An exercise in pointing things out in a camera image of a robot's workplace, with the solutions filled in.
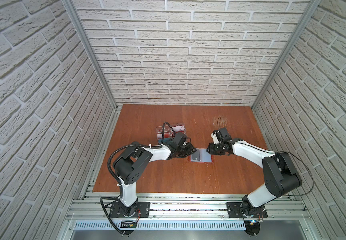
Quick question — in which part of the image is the red leather card holder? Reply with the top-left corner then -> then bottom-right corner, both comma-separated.
196,149 -> 213,163

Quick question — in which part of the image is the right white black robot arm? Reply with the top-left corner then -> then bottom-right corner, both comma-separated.
207,128 -> 302,217

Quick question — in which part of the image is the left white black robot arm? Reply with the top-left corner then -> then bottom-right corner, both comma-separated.
107,133 -> 197,217

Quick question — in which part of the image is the clear acrylic card organizer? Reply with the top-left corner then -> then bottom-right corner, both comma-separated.
155,123 -> 186,144

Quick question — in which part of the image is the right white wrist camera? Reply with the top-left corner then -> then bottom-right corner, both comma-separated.
211,130 -> 222,145

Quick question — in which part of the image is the left black corrugated cable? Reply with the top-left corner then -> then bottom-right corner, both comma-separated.
99,121 -> 177,236

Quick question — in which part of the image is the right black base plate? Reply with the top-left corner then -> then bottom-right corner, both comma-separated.
226,202 -> 268,219

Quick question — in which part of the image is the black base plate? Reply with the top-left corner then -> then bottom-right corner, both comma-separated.
109,201 -> 150,218
226,202 -> 268,219

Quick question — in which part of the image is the aluminium mounting rail frame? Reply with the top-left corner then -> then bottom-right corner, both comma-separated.
57,187 -> 321,240

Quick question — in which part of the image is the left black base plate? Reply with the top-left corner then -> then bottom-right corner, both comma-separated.
109,201 -> 150,218

